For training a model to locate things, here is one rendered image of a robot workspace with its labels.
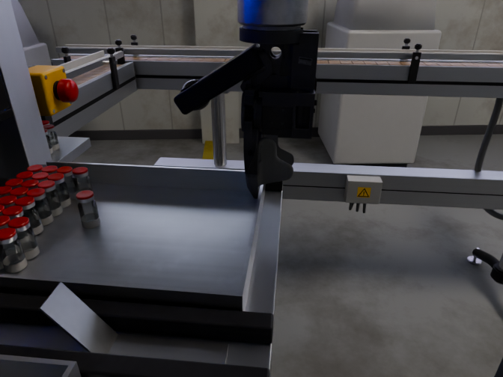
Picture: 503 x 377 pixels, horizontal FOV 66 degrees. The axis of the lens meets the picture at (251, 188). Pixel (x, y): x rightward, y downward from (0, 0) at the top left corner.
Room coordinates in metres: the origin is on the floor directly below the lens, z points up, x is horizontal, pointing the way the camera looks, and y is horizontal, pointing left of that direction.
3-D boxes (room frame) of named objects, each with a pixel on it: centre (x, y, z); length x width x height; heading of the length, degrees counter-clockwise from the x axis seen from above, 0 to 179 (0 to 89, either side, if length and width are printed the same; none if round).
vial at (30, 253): (0.36, 0.26, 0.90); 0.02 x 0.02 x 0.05
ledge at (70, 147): (0.70, 0.41, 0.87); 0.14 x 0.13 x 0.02; 84
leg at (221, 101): (1.36, 0.12, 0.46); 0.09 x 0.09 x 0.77; 84
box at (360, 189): (1.24, -0.40, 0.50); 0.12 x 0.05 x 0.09; 84
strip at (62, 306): (0.23, 0.09, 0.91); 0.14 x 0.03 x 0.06; 84
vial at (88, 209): (0.43, 0.21, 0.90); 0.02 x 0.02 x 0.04
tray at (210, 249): (0.41, 0.16, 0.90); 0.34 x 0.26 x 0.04; 84
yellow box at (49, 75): (0.68, 0.37, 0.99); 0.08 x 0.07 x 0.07; 84
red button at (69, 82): (0.68, 0.32, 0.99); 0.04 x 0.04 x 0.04; 84
